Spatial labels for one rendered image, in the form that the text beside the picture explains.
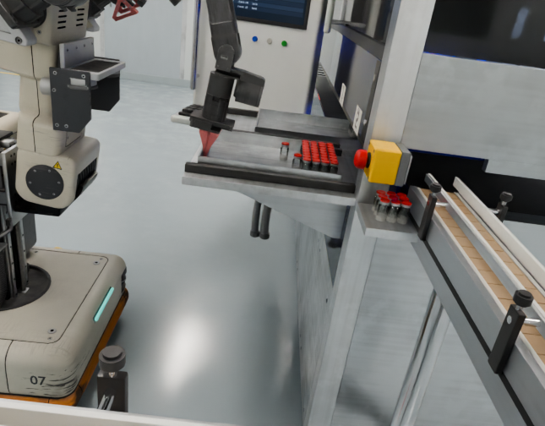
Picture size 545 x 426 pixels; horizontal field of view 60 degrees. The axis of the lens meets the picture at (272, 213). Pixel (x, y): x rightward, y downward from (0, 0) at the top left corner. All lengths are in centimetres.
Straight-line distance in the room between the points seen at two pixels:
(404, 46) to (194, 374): 132
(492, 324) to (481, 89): 54
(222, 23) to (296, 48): 92
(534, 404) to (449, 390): 85
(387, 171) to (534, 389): 51
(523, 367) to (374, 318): 66
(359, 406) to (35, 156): 113
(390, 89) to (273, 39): 104
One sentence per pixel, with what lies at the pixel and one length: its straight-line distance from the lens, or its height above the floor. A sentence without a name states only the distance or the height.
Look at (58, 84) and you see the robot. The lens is 135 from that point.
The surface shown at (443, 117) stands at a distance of 107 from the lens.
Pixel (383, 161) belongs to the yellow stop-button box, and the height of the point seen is 101.
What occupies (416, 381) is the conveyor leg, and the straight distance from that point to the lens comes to 111.
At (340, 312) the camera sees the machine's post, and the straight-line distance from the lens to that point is 124.
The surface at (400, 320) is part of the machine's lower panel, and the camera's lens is 128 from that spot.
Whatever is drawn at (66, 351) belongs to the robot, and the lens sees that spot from 155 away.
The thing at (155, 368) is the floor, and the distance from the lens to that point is 186.
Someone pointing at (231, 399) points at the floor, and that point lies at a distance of 177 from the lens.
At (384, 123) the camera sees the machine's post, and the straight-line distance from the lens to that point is 104.
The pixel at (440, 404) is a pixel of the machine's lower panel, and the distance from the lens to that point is 150.
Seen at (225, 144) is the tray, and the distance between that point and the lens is 135.
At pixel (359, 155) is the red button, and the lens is 98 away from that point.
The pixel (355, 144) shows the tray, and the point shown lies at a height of 90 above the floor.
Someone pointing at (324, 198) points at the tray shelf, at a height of 87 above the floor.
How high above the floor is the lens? 128
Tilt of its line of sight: 24 degrees down
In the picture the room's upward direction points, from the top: 8 degrees clockwise
